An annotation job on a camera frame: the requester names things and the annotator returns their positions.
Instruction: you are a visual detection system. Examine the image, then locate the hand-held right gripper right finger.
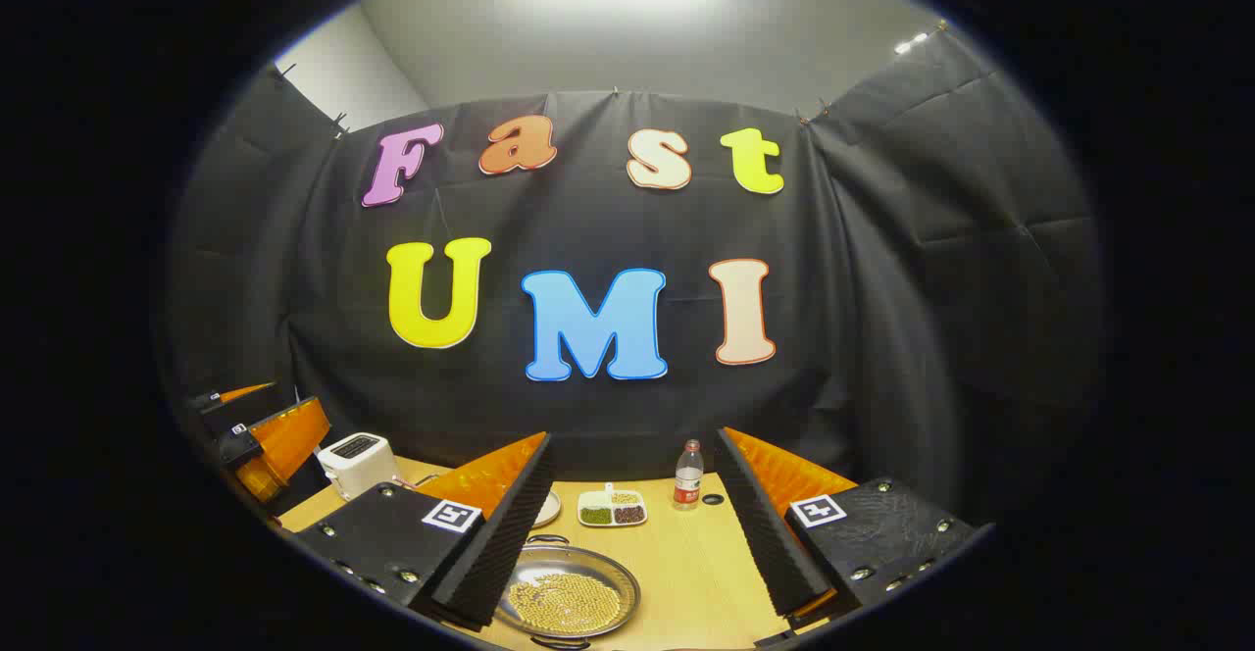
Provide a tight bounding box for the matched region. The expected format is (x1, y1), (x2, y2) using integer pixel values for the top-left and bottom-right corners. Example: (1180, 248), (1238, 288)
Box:
(713, 426), (981, 632)

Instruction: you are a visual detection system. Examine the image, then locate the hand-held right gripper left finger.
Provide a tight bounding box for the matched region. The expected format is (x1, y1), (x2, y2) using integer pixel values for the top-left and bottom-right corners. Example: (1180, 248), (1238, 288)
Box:
(294, 432), (555, 632)

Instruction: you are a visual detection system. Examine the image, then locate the stainless steel pot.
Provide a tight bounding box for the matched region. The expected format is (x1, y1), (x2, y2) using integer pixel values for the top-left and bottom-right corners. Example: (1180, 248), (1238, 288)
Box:
(495, 533), (643, 650)

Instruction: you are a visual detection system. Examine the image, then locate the white toaster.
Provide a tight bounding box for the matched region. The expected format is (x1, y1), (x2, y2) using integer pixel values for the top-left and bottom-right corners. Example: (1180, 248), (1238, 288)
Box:
(316, 432), (398, 502)

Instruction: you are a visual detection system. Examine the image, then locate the pile of yellow soybeans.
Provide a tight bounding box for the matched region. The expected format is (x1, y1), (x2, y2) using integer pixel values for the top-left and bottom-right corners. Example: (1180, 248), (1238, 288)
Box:
(508, 573), (624, 634)

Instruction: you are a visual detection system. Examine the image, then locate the clear plastic water bottle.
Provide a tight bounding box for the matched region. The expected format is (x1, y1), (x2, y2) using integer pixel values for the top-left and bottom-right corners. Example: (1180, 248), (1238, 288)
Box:
(673, 439), (705, 512)

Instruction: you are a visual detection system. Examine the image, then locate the white divided dish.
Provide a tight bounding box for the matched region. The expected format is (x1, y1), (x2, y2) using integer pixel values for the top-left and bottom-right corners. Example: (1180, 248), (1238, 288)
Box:
(577, 482), (648, 528)

